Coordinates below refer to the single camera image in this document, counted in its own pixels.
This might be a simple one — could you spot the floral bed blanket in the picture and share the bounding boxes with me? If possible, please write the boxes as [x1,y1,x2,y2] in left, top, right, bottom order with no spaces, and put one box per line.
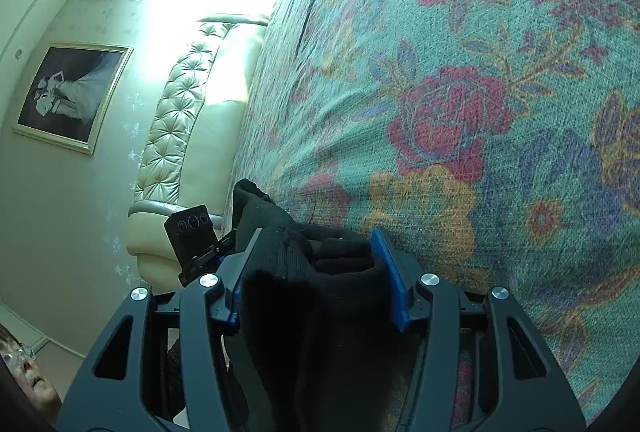
[220,0,640,428]

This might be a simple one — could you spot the person's head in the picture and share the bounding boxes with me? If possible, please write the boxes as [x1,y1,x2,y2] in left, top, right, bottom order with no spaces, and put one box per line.
[0,324,63,429]

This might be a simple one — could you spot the eyeglasses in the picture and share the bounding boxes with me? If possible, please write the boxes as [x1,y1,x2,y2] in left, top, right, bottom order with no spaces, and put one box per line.
[0,346,37,372]

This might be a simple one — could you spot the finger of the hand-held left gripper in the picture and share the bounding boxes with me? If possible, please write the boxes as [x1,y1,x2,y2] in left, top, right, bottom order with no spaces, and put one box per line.
[217,232,237,263]

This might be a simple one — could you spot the cream tufted headboard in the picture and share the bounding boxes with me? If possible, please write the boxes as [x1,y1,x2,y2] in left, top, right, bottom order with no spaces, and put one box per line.
[127,12,273,293]

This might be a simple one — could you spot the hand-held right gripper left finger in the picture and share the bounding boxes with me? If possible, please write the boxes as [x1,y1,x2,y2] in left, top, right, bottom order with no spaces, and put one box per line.
[55,228,263,432]

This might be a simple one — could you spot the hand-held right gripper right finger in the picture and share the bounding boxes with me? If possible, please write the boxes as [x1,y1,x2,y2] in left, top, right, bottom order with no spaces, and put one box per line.
[371,227,586,432]

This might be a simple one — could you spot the black pants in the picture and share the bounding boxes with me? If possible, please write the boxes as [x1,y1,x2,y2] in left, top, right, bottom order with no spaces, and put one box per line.
[227,178,416,432]

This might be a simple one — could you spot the framed wall photograph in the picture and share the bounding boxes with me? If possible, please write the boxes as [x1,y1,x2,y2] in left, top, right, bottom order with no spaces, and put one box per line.
[12,42,135,156]

